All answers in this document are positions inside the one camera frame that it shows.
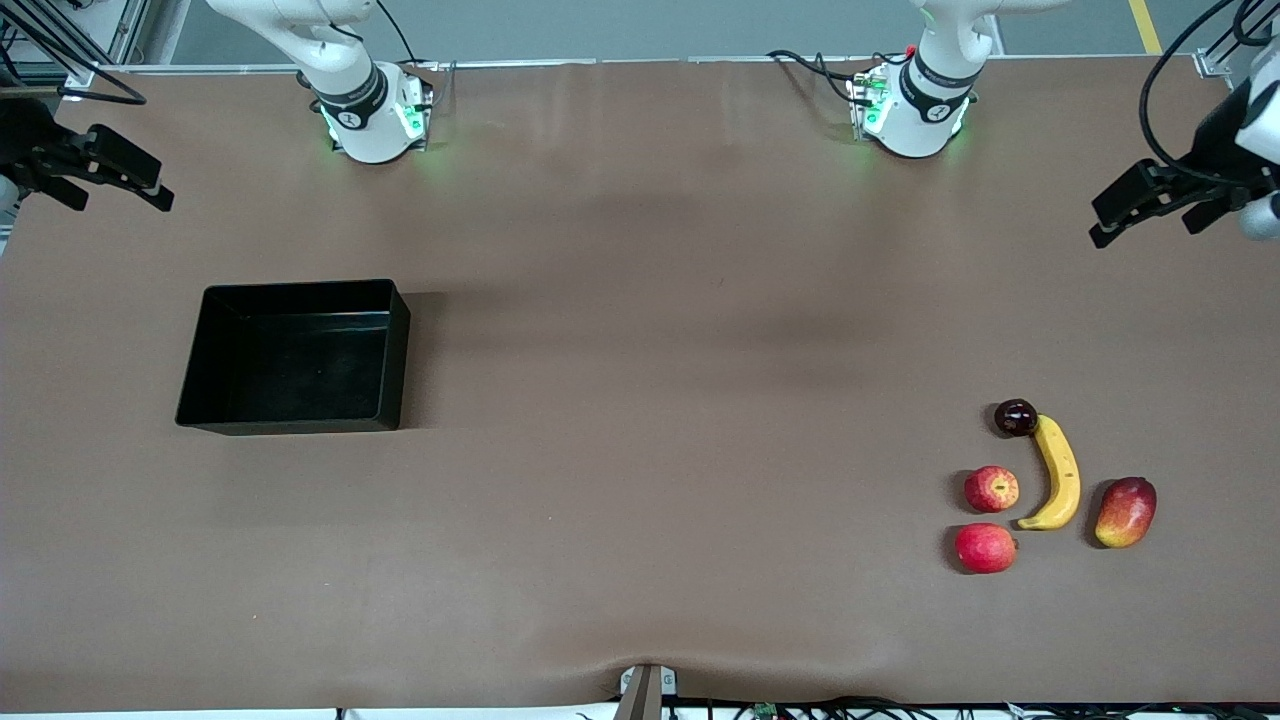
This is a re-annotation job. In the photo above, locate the black cable bundle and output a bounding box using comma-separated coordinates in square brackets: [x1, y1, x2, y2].
[735, 696, 906, 720]
[1000, 700, 1280, 720]

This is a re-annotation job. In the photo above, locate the red yellow mango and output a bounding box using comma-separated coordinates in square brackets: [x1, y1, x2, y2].
[1094, 477, 1158, 549]

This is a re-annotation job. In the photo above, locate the aluminium frame post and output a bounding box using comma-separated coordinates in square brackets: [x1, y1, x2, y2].
[1194, 0, 1280, 81]
[95, 0, 191, 67]

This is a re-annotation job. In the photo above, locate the aluminium table edge rail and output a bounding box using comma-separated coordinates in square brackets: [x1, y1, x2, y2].
[95, 54, 1216, 77]

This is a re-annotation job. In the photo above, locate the black plastic box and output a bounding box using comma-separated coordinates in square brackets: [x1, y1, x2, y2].
[175, 279, 412, 437]

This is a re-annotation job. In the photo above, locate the red yellow apple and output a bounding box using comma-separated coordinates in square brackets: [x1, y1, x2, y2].
[964, 465, 1020, 514]

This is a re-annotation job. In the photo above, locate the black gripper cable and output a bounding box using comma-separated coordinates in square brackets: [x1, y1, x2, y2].
[1139, 0, 1267, 187]
[0, 0, 148, 107]

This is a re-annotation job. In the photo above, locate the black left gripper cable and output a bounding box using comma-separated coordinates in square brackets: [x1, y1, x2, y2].
[1139, 0, 1267, 187]

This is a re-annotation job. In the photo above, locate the grey camera stand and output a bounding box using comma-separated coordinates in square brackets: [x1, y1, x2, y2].
[612, 663, 679, 720]

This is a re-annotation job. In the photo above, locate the black base cable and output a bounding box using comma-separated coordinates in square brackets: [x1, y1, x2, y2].
[374, 0, 423, 67]
[765, 48, 863, 103]

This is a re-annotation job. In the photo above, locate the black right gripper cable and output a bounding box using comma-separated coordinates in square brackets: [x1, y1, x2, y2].
[0, 0, 148, 107]

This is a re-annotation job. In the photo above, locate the red pomegranate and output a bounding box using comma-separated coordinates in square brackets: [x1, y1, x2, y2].
[954, 522, 1019, 575]

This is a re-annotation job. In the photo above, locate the yellow banana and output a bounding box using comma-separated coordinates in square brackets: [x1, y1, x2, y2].
[1017, 414, 1082, 531]

